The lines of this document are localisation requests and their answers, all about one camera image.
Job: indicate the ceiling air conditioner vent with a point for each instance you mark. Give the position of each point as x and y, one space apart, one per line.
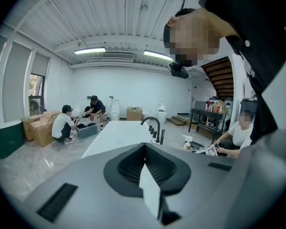
117 55

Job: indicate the small cardboard box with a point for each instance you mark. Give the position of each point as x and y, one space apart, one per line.
134 113

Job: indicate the open cardboard box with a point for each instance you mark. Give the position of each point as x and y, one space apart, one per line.
219 106

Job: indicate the person's head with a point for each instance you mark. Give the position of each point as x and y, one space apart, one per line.
193 37

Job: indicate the black bathtub faucet set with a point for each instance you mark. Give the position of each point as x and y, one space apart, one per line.
158 131

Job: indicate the wooden staircase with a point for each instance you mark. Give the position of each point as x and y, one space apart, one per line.
220 77

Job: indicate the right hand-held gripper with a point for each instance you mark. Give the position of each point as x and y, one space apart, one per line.
211 150

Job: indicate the long ceiling light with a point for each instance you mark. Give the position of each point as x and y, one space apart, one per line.
89 50
157 55

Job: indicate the large cardboard box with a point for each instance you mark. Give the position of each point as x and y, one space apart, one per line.
28 128
41 129

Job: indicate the grey plastic bin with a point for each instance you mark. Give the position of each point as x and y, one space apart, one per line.
87 130

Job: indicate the dark green tub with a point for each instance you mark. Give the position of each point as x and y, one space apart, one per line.
6 138

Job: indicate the white toilet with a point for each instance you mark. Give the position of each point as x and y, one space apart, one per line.
115 110
162 112

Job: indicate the black metal table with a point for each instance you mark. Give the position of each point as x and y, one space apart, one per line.
205 115

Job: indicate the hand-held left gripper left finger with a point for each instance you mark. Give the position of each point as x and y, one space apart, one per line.
85 187

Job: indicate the black storage box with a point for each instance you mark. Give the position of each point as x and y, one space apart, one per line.
249 105

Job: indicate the black head-mounted camera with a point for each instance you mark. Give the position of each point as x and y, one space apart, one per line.
178 71

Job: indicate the black framed window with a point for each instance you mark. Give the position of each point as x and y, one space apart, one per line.
35 94

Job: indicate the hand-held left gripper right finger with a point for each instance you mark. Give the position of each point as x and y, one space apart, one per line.
200 175

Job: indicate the white bathtub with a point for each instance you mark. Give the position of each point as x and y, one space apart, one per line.
116 135

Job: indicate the wooden step platform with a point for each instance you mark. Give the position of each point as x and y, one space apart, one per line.
178 120

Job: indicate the person's black shirt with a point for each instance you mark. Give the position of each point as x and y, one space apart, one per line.
252 44

